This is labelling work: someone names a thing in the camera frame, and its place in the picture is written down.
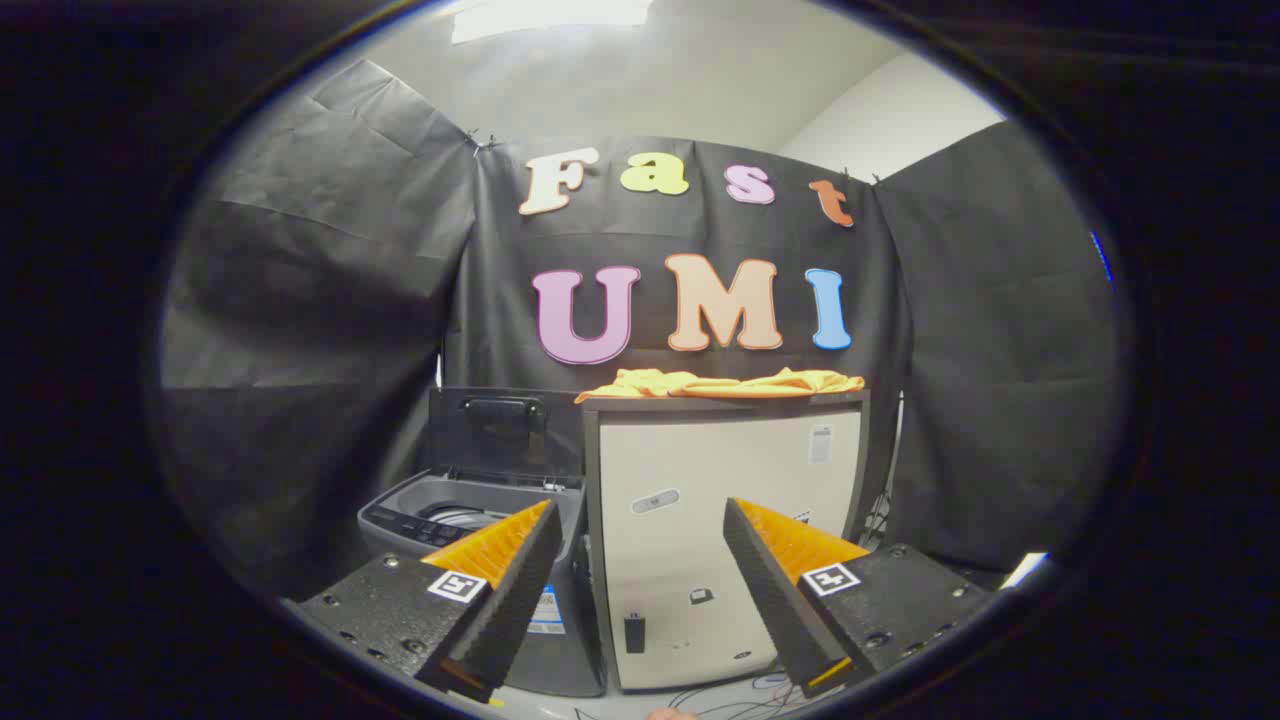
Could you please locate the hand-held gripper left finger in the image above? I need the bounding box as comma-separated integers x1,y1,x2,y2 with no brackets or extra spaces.
285,498,564,706

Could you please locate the white and grey cabinet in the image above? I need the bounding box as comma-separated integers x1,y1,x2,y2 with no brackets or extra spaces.
583,390,871,693

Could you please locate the black backdrop cloth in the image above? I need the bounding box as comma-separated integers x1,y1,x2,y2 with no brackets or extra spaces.
160,58,1121,601

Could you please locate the tangle of thin cables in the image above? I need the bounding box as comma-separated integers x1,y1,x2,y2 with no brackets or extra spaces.
575,675,831,720

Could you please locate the orange shirt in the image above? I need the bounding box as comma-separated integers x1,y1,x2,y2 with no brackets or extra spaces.
575,368,866,404

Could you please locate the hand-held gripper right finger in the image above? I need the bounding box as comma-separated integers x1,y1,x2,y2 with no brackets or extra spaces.
722,497,996,699

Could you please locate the grey washing machine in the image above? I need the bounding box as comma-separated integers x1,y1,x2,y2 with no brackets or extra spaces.
358,473,607,698

